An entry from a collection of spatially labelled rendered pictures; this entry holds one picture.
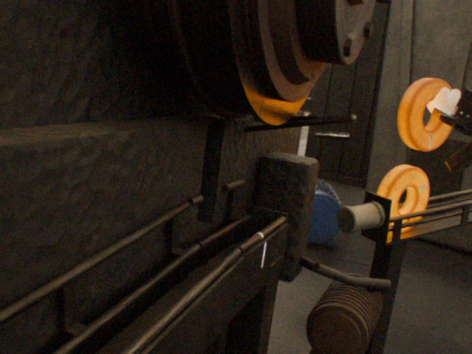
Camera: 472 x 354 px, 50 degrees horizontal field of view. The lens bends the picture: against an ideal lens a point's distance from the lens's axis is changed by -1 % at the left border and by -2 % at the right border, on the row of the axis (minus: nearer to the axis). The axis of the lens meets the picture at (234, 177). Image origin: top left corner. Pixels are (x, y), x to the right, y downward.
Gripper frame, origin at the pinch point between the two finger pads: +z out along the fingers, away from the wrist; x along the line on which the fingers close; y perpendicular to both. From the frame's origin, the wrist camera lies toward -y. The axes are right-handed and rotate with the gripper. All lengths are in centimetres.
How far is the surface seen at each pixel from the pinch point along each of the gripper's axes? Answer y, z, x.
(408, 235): -28.4, -8.8, -0.6
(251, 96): 6, -19, 60
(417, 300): -107, 35, -102
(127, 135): 0, -19, 74
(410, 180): -16.5, -3.9, 0.6
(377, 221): -24.6, -7.4, 10.3
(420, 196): -20.4, -4.9, -4.5
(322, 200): -96, 106, -93
